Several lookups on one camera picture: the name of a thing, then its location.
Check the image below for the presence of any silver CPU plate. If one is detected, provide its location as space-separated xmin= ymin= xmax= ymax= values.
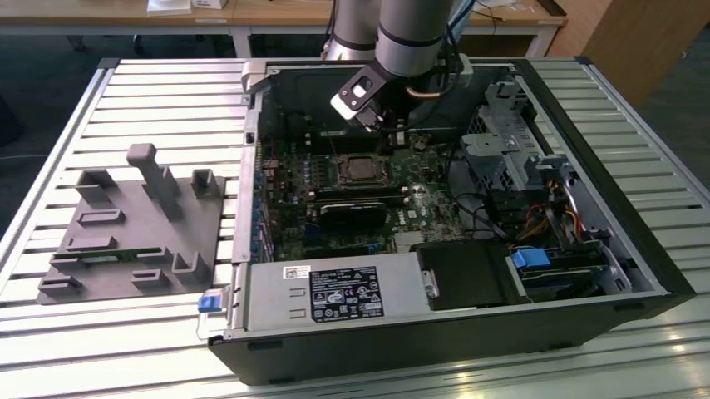
xmin=345 ymin=159 xmax=379 ymax=181

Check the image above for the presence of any metal socket cover frame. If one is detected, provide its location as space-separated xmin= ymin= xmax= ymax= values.
xmin=339 ymin=155 xmax=387 ymax=185

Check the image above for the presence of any CPU socket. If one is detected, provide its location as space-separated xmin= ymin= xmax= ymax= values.
xmin=332 ymin=153 xmax=392 ymax=187

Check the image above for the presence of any black RAM slot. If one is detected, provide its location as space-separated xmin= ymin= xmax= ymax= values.
xmin=311 ymin=193 xmax=404 ymax=204
xmin=313 ymin=186 xmax=404 ymax=195

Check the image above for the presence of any green motherboard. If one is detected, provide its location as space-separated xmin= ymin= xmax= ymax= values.
xmin=253 ymin=124 xmax=472 ymax=264

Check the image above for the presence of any metal drive cage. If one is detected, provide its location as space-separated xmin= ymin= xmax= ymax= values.
xmin=459 ymin=81 xmax=572 ymax=192

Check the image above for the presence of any black graphics card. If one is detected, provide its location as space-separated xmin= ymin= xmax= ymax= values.
xmin=313 ymin=199 xmax=389 ymax=233

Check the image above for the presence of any silver chipset heatsink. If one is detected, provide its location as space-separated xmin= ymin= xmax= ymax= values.
xmin=393 ymin=232 xmax=427 ymax=254

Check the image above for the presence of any wooden desk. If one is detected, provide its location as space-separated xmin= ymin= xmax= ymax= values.
xmin=0 ymin=0 xmax=568 ymax=59

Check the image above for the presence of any blue disk carrier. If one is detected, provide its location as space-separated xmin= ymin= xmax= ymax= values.
xmin=512 ymin=248 xmax=550 ymax=271

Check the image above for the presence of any grey power supply unit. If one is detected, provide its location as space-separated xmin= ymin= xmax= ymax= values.
xmin=243 ymin=251 xmax=439 ymax=333

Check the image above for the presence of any wooden cabinet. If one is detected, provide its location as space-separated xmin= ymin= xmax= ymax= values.
xmin=546 ymin=0 xmax=710 ymax=108

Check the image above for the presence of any white cardboard box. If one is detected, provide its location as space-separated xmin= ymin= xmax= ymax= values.
xmin=147 ymin=0 xmax=193 ymax=17

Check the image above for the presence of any grey parts rack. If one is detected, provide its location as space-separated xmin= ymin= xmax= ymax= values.
xmin=33 ymin=143 xmax=229 ymax=308

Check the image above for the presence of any blue case latch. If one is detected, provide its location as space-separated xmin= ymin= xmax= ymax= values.
xmin=197 ymin=290 xmax=223 ymax=313

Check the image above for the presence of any black open PC case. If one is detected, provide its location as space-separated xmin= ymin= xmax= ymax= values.
xmin=207 ymin=56 xmax=698 ymax=386

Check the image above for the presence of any green RAM stick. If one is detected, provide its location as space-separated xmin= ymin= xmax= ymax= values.
xmin=80 ymin=248 xmax=168 ymax=263

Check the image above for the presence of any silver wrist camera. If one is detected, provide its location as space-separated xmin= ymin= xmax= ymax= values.
xmin=331 ymin=64 xmax=389 ymax=132

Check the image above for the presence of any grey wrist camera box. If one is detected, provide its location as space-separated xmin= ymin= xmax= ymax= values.
xmin=437 ymin=53 xmax=474 ymax=78

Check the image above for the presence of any black wire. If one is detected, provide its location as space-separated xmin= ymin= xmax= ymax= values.
xmin=452 ymin=191 xmax=511 ymax=240

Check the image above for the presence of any yellow wire bundle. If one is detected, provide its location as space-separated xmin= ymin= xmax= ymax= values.
xmin=518 ymin=207 xmax=583 ymax=244

